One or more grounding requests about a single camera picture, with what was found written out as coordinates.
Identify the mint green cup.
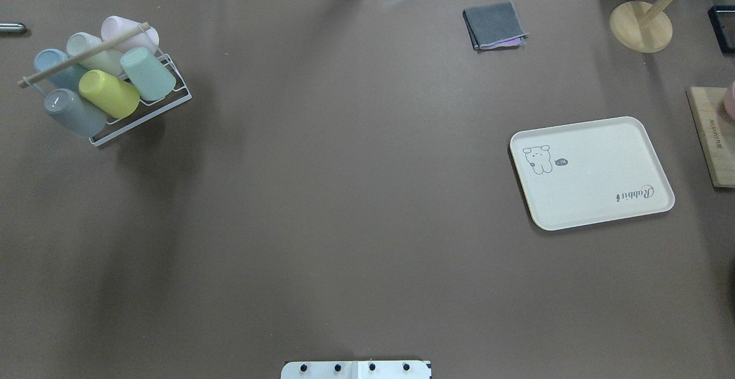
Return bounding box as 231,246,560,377
120,47,176,101

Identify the cream rabbit tray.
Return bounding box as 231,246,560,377
509,117,675,231

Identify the pale pink cup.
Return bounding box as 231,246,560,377
101,16,160,55

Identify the yellow-green cup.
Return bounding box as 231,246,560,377
78,69,140,118

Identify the pale cream cup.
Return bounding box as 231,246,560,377
66,32,125,76

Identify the grey cup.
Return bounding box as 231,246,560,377
44,88,107,138

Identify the light blue cup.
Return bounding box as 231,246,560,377
34,49,88,94

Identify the black small tray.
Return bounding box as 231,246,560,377
708,5,734,54

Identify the folded grey cloth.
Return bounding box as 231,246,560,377
462,1,529,51

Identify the wooden mug tree stand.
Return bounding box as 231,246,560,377
609,0,674,53

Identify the bamboo cutting board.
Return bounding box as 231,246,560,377
687,87,734,188

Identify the pink bowl under stack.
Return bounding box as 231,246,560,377
724,81,735,121

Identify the metal cylinder rod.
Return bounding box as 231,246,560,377
0,22,28,36

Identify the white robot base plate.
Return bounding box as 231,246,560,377
280,360,432,378

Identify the wooden rack handle rod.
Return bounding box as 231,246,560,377
17,22,150,89

